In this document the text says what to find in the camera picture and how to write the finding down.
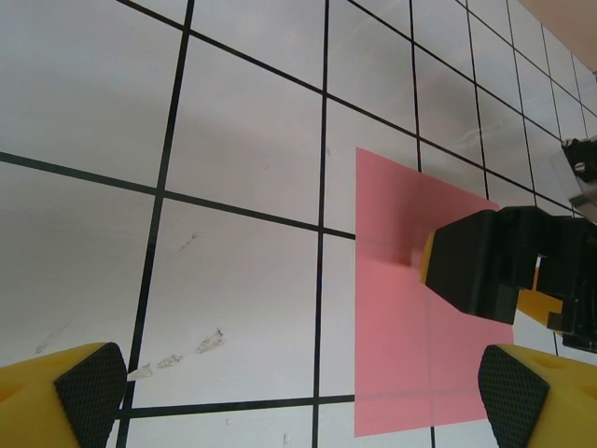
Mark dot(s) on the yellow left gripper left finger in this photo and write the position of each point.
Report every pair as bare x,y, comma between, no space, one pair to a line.
42,401

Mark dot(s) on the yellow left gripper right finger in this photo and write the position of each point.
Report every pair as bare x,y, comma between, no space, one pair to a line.
550,401

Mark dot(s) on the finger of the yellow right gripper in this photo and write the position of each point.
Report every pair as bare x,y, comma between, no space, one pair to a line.
466,266
536,305

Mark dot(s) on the pink cloth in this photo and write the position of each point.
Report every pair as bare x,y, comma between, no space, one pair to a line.
387,326

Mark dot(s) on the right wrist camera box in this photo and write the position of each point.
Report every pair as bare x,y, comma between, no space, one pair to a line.
583,163

